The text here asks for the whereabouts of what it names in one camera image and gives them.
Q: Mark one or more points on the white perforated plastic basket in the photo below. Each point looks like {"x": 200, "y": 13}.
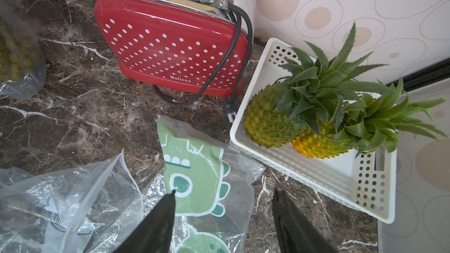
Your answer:
{"x": 363, "y": 182}

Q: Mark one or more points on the pineapple from green bag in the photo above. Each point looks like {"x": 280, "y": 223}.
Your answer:
{"x": 313, "y": 93}

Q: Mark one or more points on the green printed zip-top bag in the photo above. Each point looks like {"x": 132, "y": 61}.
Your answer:
{"x": 213, "y": 187}

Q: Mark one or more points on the clear bag blue zipper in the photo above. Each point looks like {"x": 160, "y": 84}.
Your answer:
{"x": 31, "y": 84}

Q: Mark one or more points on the red polka-dot toaster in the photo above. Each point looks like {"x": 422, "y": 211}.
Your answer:
{"x": 193, "y": 46}

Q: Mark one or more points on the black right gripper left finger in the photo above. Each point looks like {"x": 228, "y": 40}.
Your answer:
{"x": 154, "y": 233}

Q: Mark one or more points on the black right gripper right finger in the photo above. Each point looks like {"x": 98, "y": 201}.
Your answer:
{"x": 295, "y": 233}

